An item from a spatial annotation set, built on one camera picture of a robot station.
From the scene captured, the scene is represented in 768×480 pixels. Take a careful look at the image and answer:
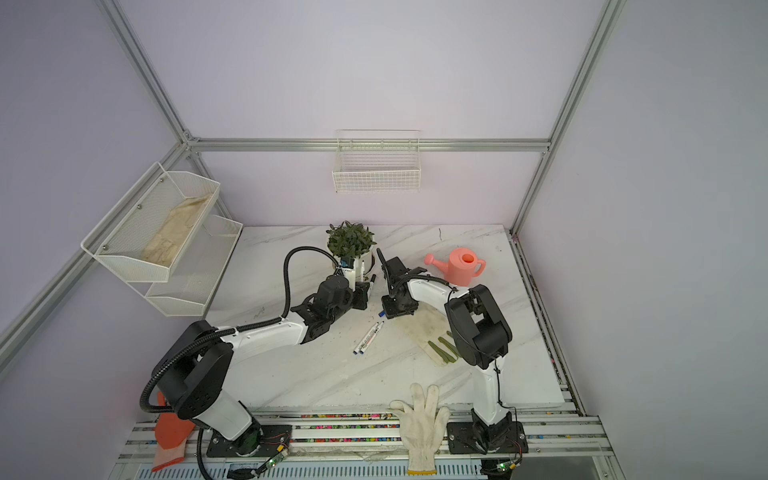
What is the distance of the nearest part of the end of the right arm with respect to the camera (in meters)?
0.72

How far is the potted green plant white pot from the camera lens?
36.7 inches

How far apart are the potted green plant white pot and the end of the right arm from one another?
Answer: 0.42 feet
